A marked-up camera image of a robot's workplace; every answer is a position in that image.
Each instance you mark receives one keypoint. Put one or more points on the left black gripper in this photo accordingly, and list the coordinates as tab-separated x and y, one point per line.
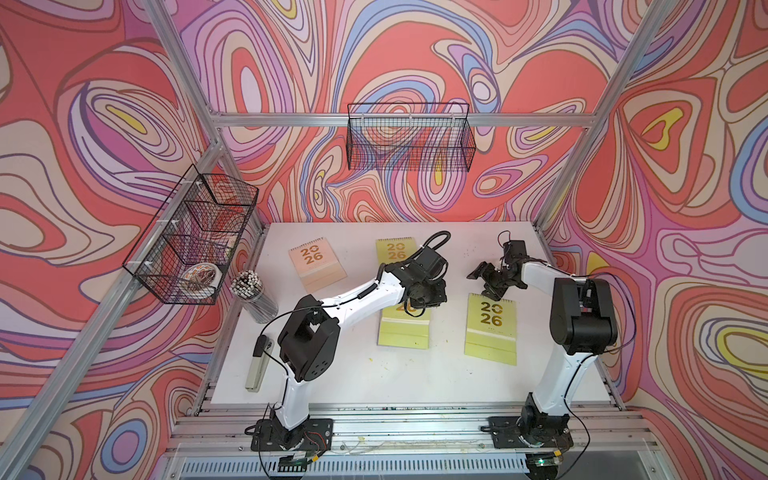
441	295

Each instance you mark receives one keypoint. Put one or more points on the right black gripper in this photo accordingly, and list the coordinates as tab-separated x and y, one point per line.
484	270

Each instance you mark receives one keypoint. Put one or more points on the green calendar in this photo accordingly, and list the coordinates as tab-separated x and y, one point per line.
404	328
491	330
391	250

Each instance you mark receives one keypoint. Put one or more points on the pink 2026 calendar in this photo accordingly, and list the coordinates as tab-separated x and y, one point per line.
316	264

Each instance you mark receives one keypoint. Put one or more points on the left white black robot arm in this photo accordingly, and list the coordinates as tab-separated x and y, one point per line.
309	338

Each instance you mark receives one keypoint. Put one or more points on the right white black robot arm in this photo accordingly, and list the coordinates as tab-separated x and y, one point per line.
582	325

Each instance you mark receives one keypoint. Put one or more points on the grey black stapler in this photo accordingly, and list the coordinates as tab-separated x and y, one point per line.
260	360

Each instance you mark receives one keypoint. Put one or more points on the tape roll in basket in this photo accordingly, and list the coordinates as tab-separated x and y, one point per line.
200	281

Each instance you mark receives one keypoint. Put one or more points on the black wire basket back wall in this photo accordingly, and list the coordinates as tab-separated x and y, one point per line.
409	136

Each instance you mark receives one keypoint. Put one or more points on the black wire basket wall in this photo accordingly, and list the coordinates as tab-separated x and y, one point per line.
409	136
202	220

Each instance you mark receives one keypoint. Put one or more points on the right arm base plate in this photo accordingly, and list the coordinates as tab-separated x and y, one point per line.
513	432

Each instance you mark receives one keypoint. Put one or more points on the aluminium front rail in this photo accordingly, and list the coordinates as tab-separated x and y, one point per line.
432	443

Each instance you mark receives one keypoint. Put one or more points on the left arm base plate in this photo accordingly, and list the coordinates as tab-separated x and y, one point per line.
313	435

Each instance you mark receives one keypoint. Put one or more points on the black wire basket left wall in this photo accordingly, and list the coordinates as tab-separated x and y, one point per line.
202	220

